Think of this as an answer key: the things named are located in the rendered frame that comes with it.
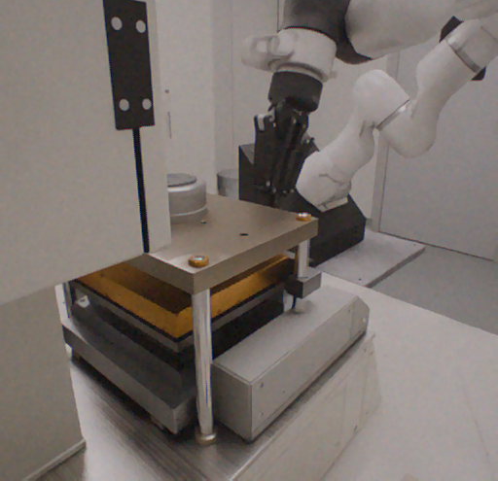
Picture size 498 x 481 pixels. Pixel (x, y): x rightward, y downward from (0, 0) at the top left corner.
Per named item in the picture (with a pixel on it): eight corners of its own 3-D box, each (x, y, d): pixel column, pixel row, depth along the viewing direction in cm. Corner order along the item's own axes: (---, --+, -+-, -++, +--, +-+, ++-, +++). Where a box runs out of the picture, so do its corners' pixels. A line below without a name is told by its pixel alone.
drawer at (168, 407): (176, 441, 37) (170, 373, 34) (63, 347, 50) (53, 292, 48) (334, 314, 58) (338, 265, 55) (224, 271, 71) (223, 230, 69)
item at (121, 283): (177, 353, 35) (170, 255, 32) (61, 280, 49) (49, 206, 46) (289, 286, 48) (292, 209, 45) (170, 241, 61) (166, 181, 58)
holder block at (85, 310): (181, 394, 37) (179, 371, 37) (76, 318, 50) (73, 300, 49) (284, 322, 49) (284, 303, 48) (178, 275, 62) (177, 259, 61)
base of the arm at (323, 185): (328, 163, 139) (357, 137, 129) (352, 210, 132) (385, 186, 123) (282, 160, 124) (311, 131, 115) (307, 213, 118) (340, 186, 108)
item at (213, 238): (133, 415, 29) (113, 249, 24) (-16, 285, 48) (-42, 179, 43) (313, 292, 46) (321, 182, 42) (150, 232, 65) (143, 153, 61)
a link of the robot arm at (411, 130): (448, 37, 95) (500, 94, 94) (369, 110, 111) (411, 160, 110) (442, 37, 86) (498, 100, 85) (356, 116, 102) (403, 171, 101)
